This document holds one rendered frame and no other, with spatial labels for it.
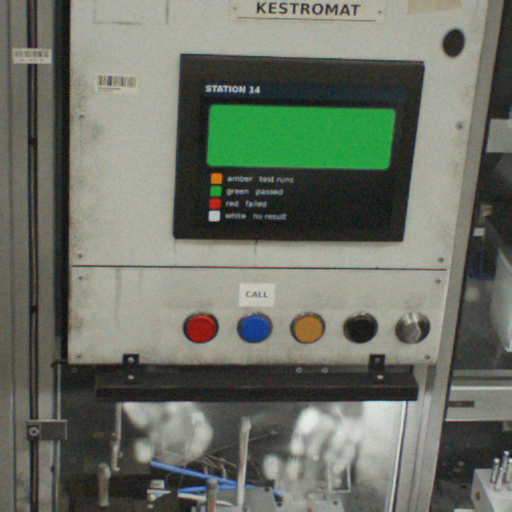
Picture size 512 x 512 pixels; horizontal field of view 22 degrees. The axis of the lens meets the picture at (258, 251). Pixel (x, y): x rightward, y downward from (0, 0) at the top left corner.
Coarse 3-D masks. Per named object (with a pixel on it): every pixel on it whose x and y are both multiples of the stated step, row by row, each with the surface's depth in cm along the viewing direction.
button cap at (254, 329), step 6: (252, 318) 145; (258, 318) 145; (246, 324) 145; (252, 324) 145; (258, 324) 145; (264, 324) 145; (246, 330) 145; (252, 330) 145; (258, 330) 145; (264, 330) 145; (246, 336) 145; (252, 336) 145; (258, 336) 145; (264, 336) 145
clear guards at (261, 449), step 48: (480, 192) 143; (480, 240) 146; (480, 288) 148; (480, 336) 151; (480, 384) 154; (96, 432) 150; (144, 432) 151; (192, 432) 152; (240, 432) 153; (288, 432) 154; (336, 432) 154; (384, 432) 155; (96, 480) 153; (144, 480) 154; (192, 480) 155; (240, 480) 156; (288, 480) 156; (336, 480) 157; (384, 480) 158
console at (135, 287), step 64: (128, 0) 129; (192, 0) 130; (256, 0) 130; (320, 0) 131; (384, 0) 132; (448, 0) 133; (128, 64) 132; (192, 64) 131; (256, 64) 132; (320, 64) 133; (384, 64) 134; (448, 64) 136; (128, 128) 134; (192, 128) 134; (448, 128) 139; (128, 192) 137; (192, 192) 137; (448, 192) 142; (128, 256) 141; (192, 256) 141; (256, 256) 142; (320, 256) 143; (384, 256) 144; (448, 256) 145; (128, 320) 144; (192, 320) 144; (320, 320) 146; (384, 320) 148
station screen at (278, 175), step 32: (224, 96) 132; (256, 96) 132; (288, 96) 133; (320, 96) 133; (352, 96) 133; (384, 96) 134; (224, 192) 136; (256, 192) 137; (288, 192) 137; (320, 192) 137; (352, 192) 138; (384, 192) 138; (224, 224) 138; (256, 224) 138; (288, 224) 139; (320, 224) 139; (352, 224) 139; (384, 224) 140
